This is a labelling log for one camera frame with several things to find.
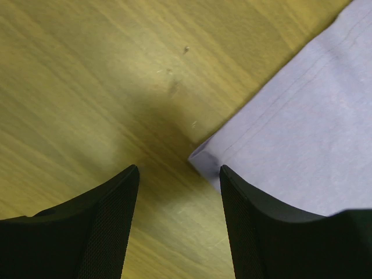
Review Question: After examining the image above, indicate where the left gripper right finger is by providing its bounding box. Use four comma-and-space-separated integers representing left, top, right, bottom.
220, 165, 371, 278

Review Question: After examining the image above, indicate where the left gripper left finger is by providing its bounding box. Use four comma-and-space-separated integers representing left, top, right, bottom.
1, 165, 140, 278

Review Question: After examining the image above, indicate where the purple t shirt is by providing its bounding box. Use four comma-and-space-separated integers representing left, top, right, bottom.
189, 0, 371, 216

